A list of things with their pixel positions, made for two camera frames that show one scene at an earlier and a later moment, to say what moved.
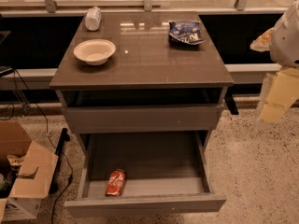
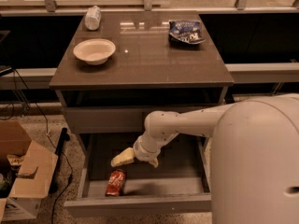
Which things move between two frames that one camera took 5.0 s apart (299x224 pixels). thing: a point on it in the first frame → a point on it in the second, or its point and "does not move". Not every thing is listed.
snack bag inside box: x=15 y=160 does not move
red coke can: x=116 y=182 does not move
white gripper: x=287 y=42 → x=142 y=150
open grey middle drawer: x=145 y=175 does not move
